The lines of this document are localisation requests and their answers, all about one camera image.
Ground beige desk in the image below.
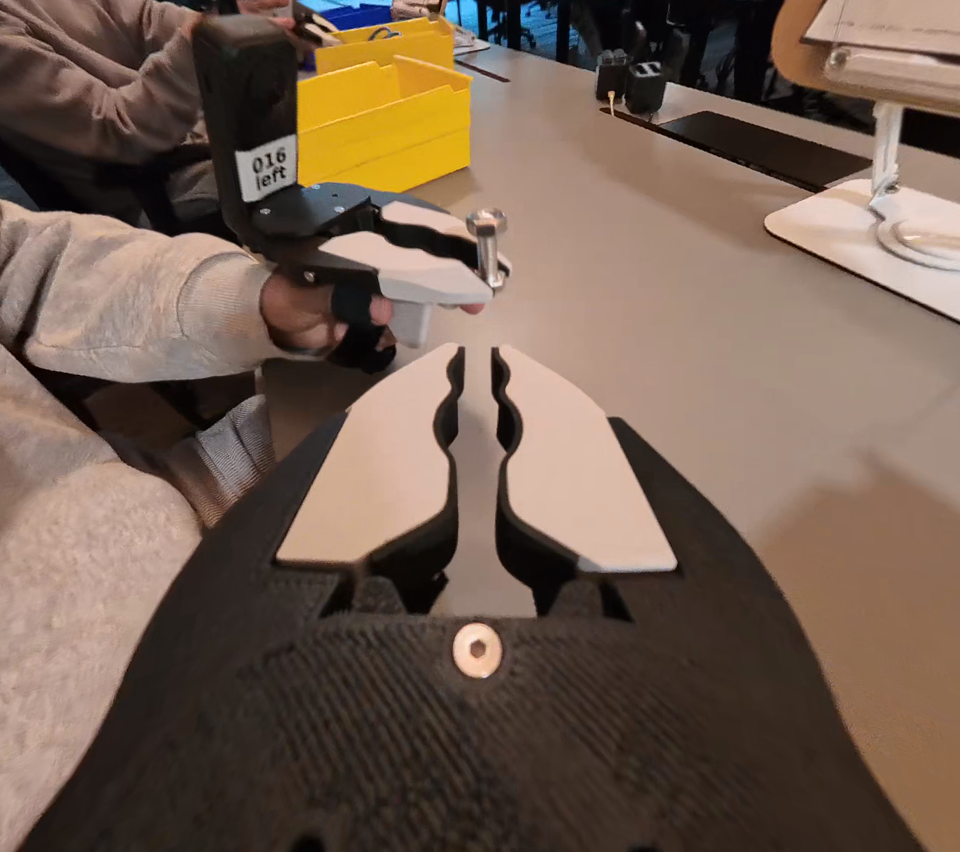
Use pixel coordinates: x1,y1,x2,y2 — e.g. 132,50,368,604
258,45,960,852

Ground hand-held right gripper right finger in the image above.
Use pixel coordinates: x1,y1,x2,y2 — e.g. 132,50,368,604
491,344,680,604

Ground silver hex bolt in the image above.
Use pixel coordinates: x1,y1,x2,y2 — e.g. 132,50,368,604
465,207,510,290

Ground blue plastic bin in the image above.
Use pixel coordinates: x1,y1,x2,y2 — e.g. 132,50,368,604
300,0,395,31

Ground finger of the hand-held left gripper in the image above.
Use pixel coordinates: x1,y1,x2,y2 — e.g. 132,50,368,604
377,199,515,277
317,231,498,307

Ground person's left forearm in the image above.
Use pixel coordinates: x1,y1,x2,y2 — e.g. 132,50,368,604
0,199,282,384

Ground person's left hand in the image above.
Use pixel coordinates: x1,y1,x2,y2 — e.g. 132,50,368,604
260,267,487,354

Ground black desk cable cover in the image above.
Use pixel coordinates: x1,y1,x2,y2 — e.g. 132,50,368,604
600,108,875,193

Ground yellow plastic bin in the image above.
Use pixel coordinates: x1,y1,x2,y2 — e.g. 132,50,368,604
315,15,456,76
296,55,474,193

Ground white document stand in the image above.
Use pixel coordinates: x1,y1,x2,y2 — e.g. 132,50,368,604
765,45,960,324

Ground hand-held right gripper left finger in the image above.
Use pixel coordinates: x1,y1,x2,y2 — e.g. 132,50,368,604
274,342,468,590

